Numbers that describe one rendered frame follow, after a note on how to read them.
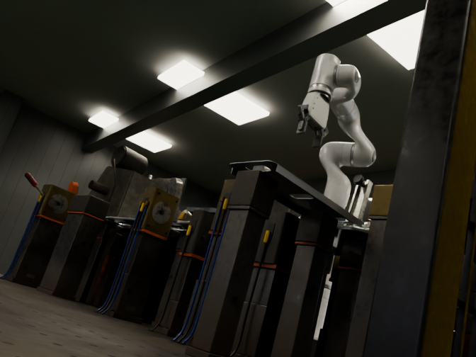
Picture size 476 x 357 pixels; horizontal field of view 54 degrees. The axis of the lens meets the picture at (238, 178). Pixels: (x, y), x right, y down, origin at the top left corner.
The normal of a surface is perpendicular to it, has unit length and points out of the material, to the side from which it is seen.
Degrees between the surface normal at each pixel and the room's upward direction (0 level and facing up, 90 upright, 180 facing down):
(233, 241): 90
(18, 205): 90
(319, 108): 90
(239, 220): 90
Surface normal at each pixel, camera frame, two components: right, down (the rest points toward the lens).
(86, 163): 0.58, -0.10
